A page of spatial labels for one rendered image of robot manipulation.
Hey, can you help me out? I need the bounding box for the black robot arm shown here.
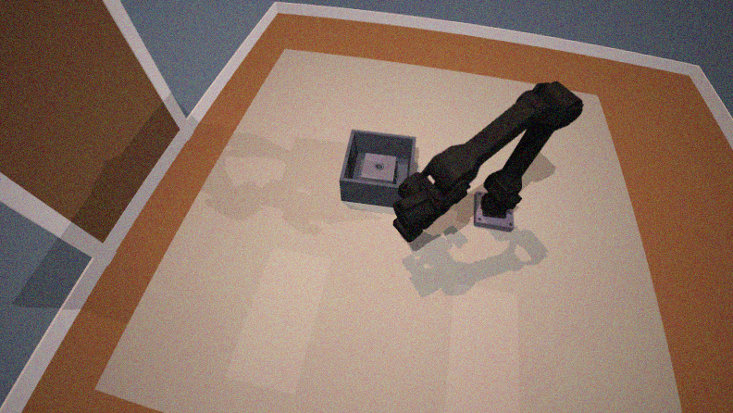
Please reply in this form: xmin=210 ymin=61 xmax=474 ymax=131
xmin=393 ymin=81 xmax=584 ymax=229

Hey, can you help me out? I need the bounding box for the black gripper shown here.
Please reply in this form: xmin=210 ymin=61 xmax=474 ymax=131
xmin=393 ymin=190 xmax=467 ymax=243

